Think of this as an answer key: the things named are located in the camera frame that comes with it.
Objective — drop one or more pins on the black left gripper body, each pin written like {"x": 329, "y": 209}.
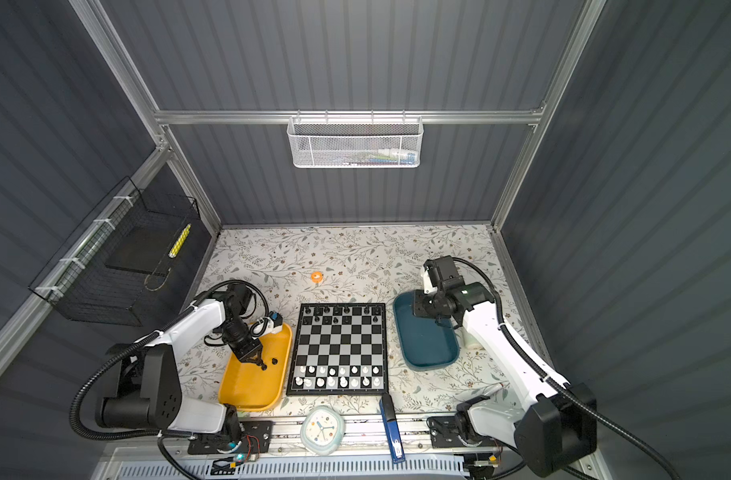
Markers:
{"x": 245, "y": 347}

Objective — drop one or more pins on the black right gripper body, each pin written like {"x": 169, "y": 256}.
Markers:
{"x": 426, "y": 303}

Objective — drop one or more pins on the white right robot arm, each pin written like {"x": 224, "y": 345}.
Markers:
{"x": 549, "y": 431}

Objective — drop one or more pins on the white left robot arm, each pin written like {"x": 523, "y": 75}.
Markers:
{"x": 142, "y": 388}

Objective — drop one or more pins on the yellow tray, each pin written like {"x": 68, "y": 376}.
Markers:
{"x": 248, "y": 387}

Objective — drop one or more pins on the teal tray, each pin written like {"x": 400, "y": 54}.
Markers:
{"x": 426, "y": 344}

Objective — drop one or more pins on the black and white chessboard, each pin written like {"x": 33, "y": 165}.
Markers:
{"x": 340, "y": 349}

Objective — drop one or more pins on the pale green clock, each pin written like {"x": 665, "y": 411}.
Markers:
{"x": 323, "y": 431}

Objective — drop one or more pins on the blue stapler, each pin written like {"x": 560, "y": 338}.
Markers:
{"x": 391, "y": 429}

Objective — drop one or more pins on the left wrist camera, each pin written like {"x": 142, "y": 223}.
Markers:
{"x": 268, "y": 325}

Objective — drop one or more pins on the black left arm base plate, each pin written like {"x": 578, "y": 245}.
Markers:
{"x": 257, "y": 437}

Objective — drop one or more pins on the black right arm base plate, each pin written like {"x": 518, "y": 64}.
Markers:
{"x": 452, "y": 432}

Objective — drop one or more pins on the black wire basket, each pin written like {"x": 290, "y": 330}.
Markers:
{"x": 132, "y": 266}

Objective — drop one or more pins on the white wire basket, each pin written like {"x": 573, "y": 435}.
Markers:
{"x": 330, "y": 145}

